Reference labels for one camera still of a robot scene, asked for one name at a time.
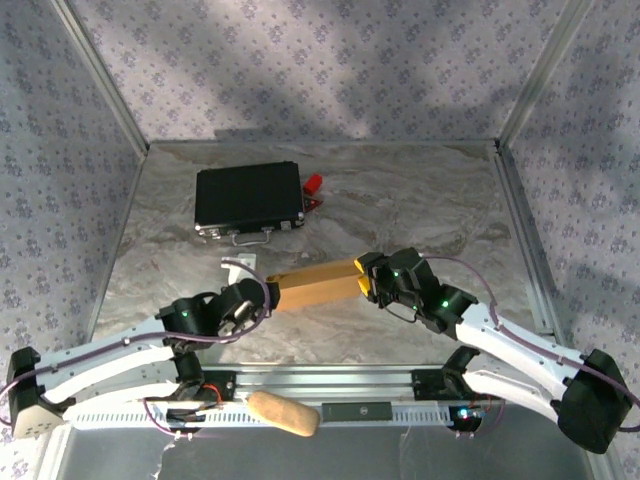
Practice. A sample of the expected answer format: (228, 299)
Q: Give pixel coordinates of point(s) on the brown cardboard box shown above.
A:
(315, 287)

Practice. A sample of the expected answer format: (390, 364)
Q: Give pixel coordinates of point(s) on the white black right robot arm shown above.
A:
(520, 345)

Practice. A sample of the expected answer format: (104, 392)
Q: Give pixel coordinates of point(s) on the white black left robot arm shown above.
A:
(110, 360)

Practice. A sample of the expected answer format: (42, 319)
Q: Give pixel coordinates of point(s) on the red rectangular block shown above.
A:
(313, 184)

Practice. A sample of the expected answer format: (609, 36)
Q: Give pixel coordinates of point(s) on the black ribbed carrying case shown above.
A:
(245, 197)

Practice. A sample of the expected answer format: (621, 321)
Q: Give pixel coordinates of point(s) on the tan oval cork pad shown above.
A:
(285, 414)

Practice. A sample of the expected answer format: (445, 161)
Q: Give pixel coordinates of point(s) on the small circuit board with LED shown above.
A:
(466, 417)

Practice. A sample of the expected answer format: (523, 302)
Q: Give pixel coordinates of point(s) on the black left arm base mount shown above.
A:
(220, 385)

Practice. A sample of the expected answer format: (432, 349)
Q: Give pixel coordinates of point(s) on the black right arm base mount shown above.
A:
(427, 385)

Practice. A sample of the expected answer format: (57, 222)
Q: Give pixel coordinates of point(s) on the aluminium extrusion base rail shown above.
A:
(325, 380)

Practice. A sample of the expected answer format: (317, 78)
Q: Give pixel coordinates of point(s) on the aluminium table edge rail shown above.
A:
(520, 225)

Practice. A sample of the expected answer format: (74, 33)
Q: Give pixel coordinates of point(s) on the black plate on rail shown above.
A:
(357, 411)

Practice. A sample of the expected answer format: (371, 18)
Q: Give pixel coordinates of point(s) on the aluminium frame post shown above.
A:
(100, 75)
(545, 75)

